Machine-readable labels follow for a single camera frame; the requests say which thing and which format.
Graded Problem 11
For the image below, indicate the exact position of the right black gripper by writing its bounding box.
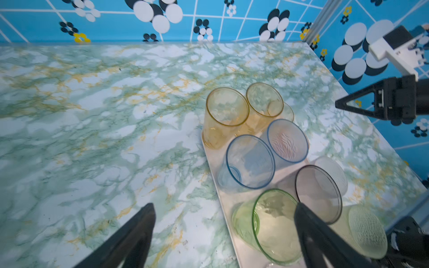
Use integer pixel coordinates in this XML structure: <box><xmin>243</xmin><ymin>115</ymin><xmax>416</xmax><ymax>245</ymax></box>
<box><xmin>335</xmin><ymin>75</ymin><xmax>429</xmax><ymax>122</ymax></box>

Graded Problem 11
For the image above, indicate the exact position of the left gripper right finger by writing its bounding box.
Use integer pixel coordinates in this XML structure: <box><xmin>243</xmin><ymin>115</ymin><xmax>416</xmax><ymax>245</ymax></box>
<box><xmin>294</xmin><ymin>203</ymin><xmax>375</xmax><ymax>268</ymax></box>

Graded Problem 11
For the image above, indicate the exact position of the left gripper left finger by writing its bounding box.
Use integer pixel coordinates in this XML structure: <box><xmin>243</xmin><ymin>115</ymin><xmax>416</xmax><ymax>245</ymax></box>
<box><xmin>76</xmin><ymin>203</ymin><xmax>156</xmax><ymax>268</ymax></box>

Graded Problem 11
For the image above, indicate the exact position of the green frosted glass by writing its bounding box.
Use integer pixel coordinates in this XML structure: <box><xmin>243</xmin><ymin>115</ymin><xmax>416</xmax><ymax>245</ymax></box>
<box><xmin>330</xmin><ymin>205</ymin><xmax>388</xmax><ymax>260</ymax></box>

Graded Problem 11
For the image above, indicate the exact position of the grey smoky tall glass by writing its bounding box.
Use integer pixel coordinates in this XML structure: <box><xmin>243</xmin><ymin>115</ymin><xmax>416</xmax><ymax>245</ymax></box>
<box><xmin>276</xmin><ymin>165</ymin><xmax>343</xmax><ymax>224</ymax></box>

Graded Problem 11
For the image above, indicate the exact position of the green clear glass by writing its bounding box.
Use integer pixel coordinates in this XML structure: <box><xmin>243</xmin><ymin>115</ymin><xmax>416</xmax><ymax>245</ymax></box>
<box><xmin>231</xmin><ymin>189</ymin><xmax>302</xmax><ymax>266</ymax></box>

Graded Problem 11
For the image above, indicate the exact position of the white frosted glass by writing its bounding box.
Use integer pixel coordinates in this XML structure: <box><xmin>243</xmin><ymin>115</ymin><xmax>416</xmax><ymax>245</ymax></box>
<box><xmin>311</xmin><ymin>156</ymin><xmax>348</xmax><ymax>197</ymax></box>

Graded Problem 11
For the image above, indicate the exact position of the blue frosted tall glass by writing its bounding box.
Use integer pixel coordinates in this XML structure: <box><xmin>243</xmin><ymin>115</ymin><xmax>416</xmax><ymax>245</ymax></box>
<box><xmin>260</xmin><ymin>119</ymin><xmax>309</xmax><ymax>170</ymax></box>

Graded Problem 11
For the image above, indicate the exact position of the amber tall glass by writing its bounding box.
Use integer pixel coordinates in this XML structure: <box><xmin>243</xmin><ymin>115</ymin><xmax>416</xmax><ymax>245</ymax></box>
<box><xmin>245</xmin><ymin>83</ymin><xmax>284</xmax><ymax>135</ymax></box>
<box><xmin>202</xmin><ymin>87</ymin><xmax>249</xmax><ymax>150</ymax></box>

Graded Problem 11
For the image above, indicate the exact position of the blue clear faceted glass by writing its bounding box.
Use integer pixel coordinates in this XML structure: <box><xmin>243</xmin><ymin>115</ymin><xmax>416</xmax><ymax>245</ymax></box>
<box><xmin>217</xmin><ymin>135</ymin><xmax>275</xmax><ymax>193</ymax></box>

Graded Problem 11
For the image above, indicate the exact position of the small yellow glass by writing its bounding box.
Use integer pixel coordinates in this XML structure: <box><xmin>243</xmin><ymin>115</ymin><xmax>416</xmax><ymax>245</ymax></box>
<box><xmin>280</xmin><ymin>102</ymin><xmax>294</xmax><ymax>122</ymax></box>

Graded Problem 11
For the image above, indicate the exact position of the beige plastic tray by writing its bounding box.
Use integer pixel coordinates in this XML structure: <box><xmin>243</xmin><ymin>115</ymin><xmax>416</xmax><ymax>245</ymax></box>
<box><xmin>200</xmin><ymin>128</ymin><xmax>336</xmax><ymax>268</ymax></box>

